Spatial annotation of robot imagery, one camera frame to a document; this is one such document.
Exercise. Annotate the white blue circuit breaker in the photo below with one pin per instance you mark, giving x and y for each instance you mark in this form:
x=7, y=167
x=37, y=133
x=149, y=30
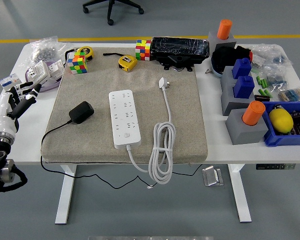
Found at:
x=7, y=82

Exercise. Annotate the black metal bracket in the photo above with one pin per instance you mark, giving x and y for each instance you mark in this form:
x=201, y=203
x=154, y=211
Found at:
x=177, y=60

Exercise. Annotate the yellow lemon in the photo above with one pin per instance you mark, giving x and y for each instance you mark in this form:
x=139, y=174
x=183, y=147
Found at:
x=281, y=121

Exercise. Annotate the black cloth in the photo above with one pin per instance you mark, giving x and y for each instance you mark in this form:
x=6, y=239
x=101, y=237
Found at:
x=225, y=57

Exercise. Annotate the small metal clip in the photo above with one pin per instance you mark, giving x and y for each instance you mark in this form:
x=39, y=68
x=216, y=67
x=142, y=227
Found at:
x=208, y=71

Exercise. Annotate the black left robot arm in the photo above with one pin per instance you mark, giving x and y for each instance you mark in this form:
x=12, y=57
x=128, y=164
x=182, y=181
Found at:
x=0, y=160

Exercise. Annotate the green battery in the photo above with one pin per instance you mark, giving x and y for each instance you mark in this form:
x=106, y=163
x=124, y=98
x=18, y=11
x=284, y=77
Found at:
x=258, y=79
x=262, y=83
x=268, y=93
x=261, y=91
x=265, y=83

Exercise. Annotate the grey-brown mat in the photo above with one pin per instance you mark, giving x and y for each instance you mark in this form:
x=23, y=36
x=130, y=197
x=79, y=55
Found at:
x=90, y=145

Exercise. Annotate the purple tray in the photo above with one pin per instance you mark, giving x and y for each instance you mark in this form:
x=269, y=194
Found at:
x=48, y=87

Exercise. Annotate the light blue bowl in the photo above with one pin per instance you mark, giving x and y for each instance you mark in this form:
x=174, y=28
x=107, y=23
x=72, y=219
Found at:
x=215, y=71

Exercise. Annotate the yellow black tape measure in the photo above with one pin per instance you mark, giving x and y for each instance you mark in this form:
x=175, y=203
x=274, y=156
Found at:
x=87, y=51

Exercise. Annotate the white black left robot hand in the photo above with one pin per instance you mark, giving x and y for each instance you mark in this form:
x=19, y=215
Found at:
x=5, y=112

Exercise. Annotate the black wrapped case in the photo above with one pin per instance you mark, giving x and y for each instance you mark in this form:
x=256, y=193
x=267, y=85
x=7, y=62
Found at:
x=180, y=47

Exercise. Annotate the white power strip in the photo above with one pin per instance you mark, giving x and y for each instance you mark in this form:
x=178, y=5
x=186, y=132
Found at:
x=125, y=120

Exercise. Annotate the orange cylinder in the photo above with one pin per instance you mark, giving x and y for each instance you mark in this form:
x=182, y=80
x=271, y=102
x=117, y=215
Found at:
x=224, y=28
x=252, y=113

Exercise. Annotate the grey stepped block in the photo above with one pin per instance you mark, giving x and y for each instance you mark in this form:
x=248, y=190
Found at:
x=230, y=100

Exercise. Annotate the small black component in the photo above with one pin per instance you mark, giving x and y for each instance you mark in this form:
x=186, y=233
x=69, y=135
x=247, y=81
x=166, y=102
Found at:
x=261, y=98

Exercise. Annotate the blue peg block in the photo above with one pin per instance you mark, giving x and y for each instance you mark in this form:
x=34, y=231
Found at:
x=243, y=87
x=241, y=68

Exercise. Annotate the clear bag of screws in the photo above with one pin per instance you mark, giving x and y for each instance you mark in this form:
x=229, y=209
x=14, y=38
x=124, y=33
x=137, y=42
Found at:
x=43, y=51

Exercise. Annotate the blue plastic bin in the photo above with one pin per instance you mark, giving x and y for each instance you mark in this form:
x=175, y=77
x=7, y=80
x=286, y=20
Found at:
x=285, y=140

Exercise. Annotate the black table control panel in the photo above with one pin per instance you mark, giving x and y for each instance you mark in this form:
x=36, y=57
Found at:
x=275, y=166

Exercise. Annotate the silver metal piece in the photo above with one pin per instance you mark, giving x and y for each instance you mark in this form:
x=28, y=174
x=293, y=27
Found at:
x=211, y=176

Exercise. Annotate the yellow floor tape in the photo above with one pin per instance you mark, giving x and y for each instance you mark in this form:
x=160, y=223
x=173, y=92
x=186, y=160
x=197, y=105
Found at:
x=10, y=41

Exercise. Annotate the black office chair base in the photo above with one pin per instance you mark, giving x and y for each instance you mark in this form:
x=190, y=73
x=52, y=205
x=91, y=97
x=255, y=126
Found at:
x=110, y=7

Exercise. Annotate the black plug adapter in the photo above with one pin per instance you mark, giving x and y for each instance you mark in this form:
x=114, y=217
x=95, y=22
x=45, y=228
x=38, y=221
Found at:
x=81, y=112

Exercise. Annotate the grey block with hole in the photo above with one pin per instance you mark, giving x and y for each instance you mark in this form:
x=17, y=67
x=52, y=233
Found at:
x=242, y=135
x=213, y=40

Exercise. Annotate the clear bag of blue parts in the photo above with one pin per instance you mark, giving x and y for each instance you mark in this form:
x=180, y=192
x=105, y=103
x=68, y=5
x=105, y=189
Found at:
x=276, y=78

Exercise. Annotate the white table leg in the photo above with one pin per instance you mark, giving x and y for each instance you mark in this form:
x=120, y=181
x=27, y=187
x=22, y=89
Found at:
x=241, y=195
x=65, y=195

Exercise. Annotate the clear bag of resistors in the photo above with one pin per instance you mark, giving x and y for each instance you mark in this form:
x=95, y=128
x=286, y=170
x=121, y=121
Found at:
x=292, y=95

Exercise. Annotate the white wall socket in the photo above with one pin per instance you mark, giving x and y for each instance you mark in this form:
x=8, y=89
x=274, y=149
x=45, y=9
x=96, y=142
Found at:
x=56, y=68
x=37, y=72

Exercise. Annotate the colourful puzzle cube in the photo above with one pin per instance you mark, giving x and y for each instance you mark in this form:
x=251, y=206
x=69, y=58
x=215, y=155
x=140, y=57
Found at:
x=143, y=51
x=77, y=65

